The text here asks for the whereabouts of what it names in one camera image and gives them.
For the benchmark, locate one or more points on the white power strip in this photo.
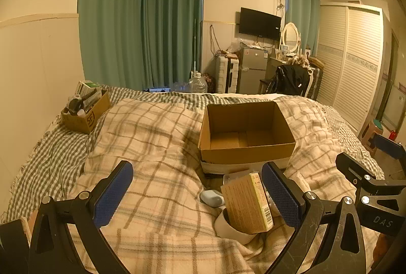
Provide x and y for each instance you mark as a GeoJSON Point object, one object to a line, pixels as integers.
{"type": "Point", "coordinates": [157, 90]}

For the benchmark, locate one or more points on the dressing table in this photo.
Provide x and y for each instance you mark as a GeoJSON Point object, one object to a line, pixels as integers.
{"type": "Point", "coordinates": [275, 66]}

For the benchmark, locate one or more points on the plastic stool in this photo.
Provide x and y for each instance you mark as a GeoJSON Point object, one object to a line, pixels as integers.
{"type": "Point", "coordinates": [371, 134]}

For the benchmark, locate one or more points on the floral bag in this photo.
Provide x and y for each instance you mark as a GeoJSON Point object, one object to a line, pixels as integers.
{"type": "Point", "coordinates": [210, 83]}

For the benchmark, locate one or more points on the light blue case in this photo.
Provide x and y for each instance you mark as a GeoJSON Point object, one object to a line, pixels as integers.
{"type": "Point", "coordinates": [212, 198]}

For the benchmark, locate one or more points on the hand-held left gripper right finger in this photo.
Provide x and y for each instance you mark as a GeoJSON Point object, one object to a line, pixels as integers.
{"type": "Point", "coordinates": [280, 194]}

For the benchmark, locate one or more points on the person's right hand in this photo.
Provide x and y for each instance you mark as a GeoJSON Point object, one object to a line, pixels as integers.
{"type": "Point", "coordinates": [382, 248]}

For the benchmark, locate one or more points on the black round tape roll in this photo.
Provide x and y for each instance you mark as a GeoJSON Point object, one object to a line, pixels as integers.
{"type": "Point", "coordinates": [75, 106]}

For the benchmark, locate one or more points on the grey small fridge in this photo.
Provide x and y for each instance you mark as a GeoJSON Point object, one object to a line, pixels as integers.
{"type": "Point", "coordinates": [253, 69]}

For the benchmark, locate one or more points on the tan paper carton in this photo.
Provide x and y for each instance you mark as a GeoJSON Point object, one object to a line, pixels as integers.
{"type": "Point", "coordinates": [245, 204]}

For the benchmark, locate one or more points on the clear plastic bag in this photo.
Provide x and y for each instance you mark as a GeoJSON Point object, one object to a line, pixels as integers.
{"type": "Point", "coordinates": [234, 48]}

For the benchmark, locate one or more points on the white oval mirror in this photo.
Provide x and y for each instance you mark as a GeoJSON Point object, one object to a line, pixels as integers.
{"type": "Point", "coordinates": [290, 36]}

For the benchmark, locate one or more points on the brown suitcase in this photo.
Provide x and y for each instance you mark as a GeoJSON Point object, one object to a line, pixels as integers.
{"type": "Point", "coordinates": [315, 83]}

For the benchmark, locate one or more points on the white mop pole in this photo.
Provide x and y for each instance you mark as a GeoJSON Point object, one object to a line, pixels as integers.
{"type": "Point", "coordinates": [194, 45]}

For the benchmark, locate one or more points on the wide green curtain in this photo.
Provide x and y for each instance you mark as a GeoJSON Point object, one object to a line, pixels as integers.
{"type": "Point", "coordinates": [109, 17]}

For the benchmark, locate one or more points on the black jacket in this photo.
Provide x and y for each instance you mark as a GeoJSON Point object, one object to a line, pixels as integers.
{"type": "Point", "coordinates": [290, 80]}

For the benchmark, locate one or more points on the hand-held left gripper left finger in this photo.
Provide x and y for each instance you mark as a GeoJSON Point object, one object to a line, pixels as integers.
{"type": "Point", "coordinates": [113, 194]}

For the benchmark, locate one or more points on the large clear water jug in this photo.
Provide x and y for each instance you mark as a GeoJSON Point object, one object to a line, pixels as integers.
{"type": "Point", "coordinates": [198, 83]}

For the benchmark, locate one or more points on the beige plaid blanket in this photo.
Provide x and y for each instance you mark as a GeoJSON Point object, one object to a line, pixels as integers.
{"type": "Point", "coordinates": [152, 150]}

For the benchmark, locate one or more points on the white suitcase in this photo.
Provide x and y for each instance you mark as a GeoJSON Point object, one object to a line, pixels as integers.
{"type": "Point", "coordinates": [226, 74]}

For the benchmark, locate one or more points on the white louvered wardrobe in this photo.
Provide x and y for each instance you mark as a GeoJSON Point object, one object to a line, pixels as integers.
{"type": "Point", "coordinates": [350, 64]}

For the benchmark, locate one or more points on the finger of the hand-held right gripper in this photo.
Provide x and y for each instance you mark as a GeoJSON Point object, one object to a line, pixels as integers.
{"type": "Point", "coordinates": [352, 166]}
{"type": "Point", "coordinates": [389, 146]}

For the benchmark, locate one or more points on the green and white carton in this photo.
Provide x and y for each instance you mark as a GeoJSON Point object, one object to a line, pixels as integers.
{"type": "Point", "coordinates": [87, 88]}

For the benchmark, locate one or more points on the black wall television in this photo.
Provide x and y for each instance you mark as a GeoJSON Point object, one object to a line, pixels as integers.
{"type": "Point", "coordinates": [259, 22]}

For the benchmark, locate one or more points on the large cardboard box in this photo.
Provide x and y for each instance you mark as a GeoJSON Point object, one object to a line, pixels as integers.
{"type": "Point", "coordinates": [250, 134]}

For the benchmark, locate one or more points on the small cardboard box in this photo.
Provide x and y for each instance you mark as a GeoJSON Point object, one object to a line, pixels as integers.
{"type": "Point", "coordinates": [84, 118]}

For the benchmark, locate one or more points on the narrow green curtain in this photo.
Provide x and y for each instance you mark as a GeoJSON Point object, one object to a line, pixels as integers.
{"type": "Point", "coordinates": [303, 14]}

